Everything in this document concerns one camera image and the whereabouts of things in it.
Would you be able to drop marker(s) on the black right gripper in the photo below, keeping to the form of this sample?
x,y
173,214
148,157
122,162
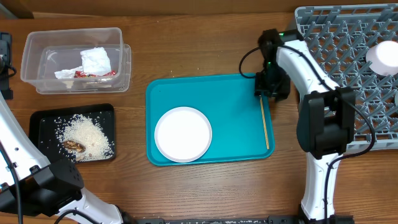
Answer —
x,y
282,93

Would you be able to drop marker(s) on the white round plate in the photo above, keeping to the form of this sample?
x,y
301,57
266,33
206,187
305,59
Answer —
x,y
183,134

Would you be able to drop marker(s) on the pink bowl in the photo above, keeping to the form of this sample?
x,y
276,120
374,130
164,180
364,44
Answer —
x,y
383,58

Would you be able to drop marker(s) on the white napkin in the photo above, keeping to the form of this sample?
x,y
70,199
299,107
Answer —
x,y
95,61

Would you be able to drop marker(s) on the red snack wrapper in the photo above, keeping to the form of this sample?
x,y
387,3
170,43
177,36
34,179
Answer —
x,y
81,74

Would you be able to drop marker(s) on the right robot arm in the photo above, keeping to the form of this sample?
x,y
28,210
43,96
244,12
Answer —
x,y
325,117

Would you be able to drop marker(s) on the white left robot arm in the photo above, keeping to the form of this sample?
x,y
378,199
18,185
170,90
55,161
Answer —
x,y
31,183

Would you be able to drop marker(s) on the grey dishwasher rack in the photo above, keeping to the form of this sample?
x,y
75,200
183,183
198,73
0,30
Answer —
x,y
338,38

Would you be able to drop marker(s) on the black food waste tray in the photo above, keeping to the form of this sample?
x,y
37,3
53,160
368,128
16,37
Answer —
x,y
46,128

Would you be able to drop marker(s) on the teal plastic tray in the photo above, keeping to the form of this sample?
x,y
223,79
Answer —
x,y
229,103

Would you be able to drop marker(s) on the pile of white rice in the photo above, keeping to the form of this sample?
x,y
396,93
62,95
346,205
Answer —
x,y
86,131

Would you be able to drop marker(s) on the white crumpled tissue in bin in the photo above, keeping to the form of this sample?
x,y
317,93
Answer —
x,y
68,73

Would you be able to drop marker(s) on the brown food scrap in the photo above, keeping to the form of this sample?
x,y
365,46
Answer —
x,y
74,146

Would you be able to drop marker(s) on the clear plastic bin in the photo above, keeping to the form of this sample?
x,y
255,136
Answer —
x,y
46,52

